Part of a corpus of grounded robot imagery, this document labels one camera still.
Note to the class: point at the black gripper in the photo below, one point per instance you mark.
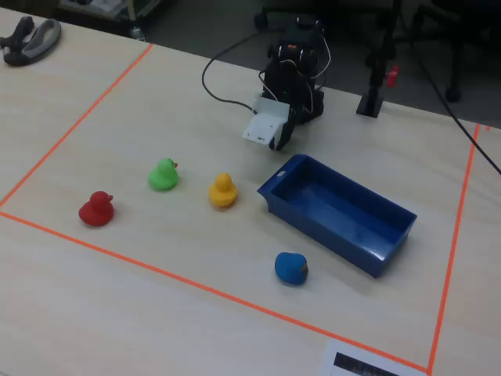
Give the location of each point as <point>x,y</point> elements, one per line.
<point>285,132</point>

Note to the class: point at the red rubber duck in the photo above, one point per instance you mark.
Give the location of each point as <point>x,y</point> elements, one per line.
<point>96,213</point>

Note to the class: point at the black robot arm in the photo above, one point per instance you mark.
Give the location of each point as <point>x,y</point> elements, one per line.
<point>289,78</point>

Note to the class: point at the yellow rubber duck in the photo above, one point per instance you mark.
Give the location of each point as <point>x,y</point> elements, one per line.
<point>223,194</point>

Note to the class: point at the blue plastic box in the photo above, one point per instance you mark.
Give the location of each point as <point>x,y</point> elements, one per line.
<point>332,211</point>

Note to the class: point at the green rubber duck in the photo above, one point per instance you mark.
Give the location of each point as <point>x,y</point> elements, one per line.
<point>162,178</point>

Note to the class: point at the blue rubber duck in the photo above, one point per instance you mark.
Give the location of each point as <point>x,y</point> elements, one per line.
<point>289,268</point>

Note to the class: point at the red clamp knob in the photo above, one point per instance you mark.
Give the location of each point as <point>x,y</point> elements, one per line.
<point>392,76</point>

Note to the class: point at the orange tape strip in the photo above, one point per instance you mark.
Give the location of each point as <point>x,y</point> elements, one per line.
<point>456,235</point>
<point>78,123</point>
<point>195,284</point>

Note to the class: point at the black office chair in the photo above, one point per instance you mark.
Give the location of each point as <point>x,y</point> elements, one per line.
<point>454,92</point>

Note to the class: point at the white paper label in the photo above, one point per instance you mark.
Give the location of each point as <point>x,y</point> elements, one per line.
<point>329,352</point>

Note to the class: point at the grey black hand clamp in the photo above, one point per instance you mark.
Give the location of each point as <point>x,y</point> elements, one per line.
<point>35,43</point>

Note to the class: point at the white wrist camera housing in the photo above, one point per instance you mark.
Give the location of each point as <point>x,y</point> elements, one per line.
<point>262,125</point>

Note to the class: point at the black camera stand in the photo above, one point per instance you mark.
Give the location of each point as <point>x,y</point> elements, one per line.
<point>370,103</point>

